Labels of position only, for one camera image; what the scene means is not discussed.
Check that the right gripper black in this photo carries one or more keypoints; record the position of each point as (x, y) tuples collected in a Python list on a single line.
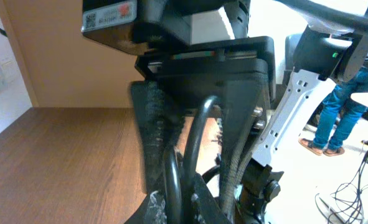
[(178, 73)]

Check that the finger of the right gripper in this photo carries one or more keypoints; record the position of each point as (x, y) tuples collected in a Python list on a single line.
[(239, 100)]

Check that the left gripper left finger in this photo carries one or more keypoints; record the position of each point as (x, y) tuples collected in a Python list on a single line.
[(151, 210)]

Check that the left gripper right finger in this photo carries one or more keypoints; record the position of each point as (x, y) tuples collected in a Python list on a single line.
[(203, 208)]

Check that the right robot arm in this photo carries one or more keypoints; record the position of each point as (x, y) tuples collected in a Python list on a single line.
[(201, 107)]

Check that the person in blue jeans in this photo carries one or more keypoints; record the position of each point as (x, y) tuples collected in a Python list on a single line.
[(339, 116)]

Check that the floor cables black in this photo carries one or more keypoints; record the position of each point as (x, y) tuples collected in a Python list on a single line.
[(353, 210)]

